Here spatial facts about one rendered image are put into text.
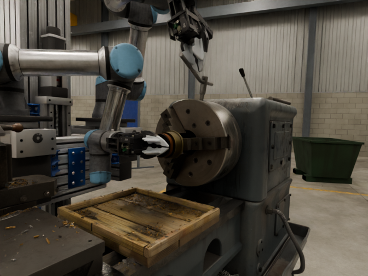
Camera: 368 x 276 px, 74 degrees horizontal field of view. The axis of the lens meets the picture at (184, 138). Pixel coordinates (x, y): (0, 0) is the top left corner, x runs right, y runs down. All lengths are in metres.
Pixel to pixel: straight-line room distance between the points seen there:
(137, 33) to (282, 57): 10.21
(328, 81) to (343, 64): 0.78
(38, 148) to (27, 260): 0.59
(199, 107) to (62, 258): 0.61
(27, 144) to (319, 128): 10.63
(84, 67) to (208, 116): 0.45
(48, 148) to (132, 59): 0.43
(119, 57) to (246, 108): 0.48
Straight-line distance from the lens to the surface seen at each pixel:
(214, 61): 11.58
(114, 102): 1.03
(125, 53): 0.90
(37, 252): 0.43
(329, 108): 11.11
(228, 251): 0.95
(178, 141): 0.77
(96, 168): 0.92
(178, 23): 0.75
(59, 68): 0.93
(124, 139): 0.77
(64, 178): 1.19
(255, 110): 0.93
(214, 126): 0.81
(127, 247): 0.58
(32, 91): 1.33
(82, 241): 0.44
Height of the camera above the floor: 1.16
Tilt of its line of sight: 4 degrees down
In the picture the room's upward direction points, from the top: 2 degrees clockwise
